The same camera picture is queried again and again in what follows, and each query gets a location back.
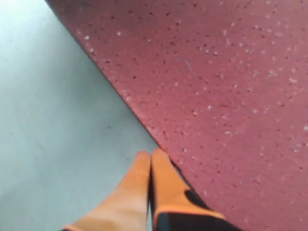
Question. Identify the angled red brick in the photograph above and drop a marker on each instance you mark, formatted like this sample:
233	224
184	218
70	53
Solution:
222	86

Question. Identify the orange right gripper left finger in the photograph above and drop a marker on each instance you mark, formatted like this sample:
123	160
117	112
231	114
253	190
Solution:
126	208

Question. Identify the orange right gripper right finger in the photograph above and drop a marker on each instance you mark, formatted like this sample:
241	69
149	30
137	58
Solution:
176	207

